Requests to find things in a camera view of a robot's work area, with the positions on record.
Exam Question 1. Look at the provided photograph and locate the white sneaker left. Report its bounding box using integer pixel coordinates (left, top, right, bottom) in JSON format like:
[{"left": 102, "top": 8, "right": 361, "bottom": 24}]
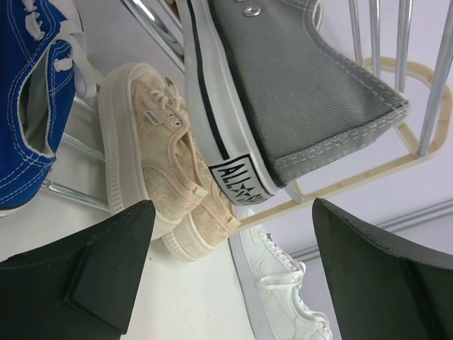
[{"left": 229, "top": 225, "right": 333, "bottom": 340}]

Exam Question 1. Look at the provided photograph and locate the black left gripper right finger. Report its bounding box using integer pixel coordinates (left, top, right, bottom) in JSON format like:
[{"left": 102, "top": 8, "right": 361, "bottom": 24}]
[{"left": 311, "top": 198, "right": 452, "bottom": 339}]

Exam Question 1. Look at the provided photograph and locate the beige lace sneaker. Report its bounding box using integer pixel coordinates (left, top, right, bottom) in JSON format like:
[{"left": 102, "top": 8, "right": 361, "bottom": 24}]
[
  {"left": 162, "top": 189, "right": 241, "bottom": 262},
  {"left": 97, "top": 62, "right": 234, "bottom": 242}
]

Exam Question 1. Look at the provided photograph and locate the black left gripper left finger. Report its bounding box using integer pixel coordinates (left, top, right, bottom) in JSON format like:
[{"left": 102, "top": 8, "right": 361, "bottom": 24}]
[{"left": 1, "top": 200, "right": 156, "bottom": 339}]

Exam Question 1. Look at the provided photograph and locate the cream and chrome shoe rack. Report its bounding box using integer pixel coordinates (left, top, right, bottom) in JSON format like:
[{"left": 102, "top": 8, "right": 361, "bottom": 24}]
[{"left": 40, "top": 0, "right": 453, "bottom": 230}]

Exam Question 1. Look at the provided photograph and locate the grey canvas sneaker front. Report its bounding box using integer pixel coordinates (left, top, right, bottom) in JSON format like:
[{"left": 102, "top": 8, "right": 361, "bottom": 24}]
[{"left": 176, "top": 1, "right": 409, "bottom": 205}]

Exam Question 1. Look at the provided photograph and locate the blue canvas sneaker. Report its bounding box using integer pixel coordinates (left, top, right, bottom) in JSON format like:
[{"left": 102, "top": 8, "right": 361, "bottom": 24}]
[{"left": 1, "top": 0, "right": 96, "bottom": 216}]

